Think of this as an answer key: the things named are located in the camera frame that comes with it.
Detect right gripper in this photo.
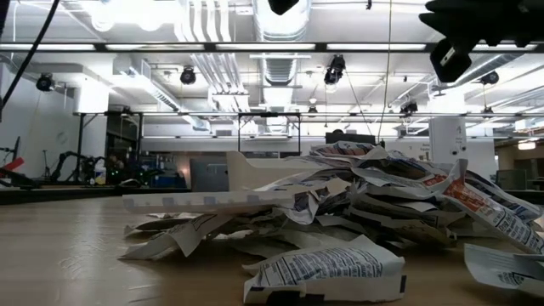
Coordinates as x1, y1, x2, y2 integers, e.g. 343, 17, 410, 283
418, 0, 544, 48

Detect white pillar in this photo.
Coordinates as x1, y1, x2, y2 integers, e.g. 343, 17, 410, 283
428, 116, 468, 169

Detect black monitor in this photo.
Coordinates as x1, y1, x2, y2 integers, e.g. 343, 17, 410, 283
325, 131, 377, 145

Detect large white packet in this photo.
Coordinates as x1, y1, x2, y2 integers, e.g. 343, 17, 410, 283
350, 156, 451, 201

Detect blue printed white packet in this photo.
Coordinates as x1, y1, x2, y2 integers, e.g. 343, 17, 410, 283
465, 163, 544, 224

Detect orange printed white packet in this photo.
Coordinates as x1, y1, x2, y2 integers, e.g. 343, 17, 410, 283
441, 159, 544, 256

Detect crumpled white blue packet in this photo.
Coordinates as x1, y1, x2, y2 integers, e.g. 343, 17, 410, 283
271, 178, 354, 225

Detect white plastic bin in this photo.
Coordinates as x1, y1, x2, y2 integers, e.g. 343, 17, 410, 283
225, 150, 337, 192

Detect white packet with text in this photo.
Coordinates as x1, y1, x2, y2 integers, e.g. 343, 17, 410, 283
462, 242, 544, 298

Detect white packet blue text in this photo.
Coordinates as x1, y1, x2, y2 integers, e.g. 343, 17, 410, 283
242, 235, 407, 305

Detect dark grey storage bin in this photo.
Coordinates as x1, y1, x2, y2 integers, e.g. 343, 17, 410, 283
190, 157, 230, 193

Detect blue crates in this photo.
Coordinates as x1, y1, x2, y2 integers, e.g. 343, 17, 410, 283
143, 155, 188, 189

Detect red bar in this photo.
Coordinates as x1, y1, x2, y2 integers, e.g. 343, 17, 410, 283
0, 156, 26, 174

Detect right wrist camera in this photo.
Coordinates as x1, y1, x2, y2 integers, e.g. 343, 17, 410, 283
429, 37, 473, 84

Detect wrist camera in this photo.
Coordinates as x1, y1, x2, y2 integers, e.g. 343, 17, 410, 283
429, 37, 473, 84
267, 0, 301, 16

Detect thin hanging cable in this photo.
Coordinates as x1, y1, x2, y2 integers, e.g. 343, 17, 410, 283
377, 0, 393, 141

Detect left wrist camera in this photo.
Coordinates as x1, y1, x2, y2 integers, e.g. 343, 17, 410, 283
267, 0, 301, 16

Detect silver ventilation duct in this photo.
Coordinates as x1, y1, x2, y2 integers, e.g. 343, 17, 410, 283
252, 0, 312, 133

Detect black square frame stand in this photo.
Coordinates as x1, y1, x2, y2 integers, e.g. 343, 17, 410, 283
236, 111, 303, 154

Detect black aluminium table frame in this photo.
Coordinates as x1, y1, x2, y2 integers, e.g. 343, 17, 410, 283
0, 185, 544, 206

